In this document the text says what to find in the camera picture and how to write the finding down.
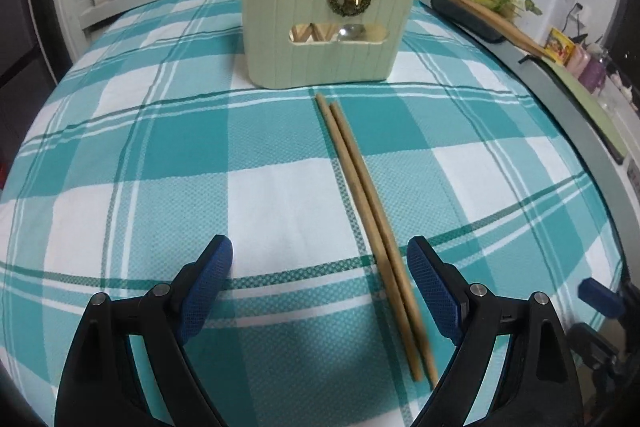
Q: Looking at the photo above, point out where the cream utensil holder box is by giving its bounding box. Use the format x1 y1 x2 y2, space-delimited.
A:
242 0 414 90

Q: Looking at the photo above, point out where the grey refrigerator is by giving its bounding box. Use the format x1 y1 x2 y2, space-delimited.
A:
1 0 72 164

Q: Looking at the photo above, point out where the green mat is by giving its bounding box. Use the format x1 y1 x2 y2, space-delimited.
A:
540 57 628 165

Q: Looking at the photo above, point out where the white knife block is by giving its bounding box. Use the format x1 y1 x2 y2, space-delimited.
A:
515 0 568 46

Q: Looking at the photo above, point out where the teal plaid tablecloth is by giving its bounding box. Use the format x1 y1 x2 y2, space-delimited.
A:
1 0 623 426

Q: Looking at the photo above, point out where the yellow snack box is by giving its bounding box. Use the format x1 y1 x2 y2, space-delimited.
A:
544 27 576 66

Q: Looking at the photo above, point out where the wooden cutting board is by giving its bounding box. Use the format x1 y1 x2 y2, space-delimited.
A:
449 0 554 61

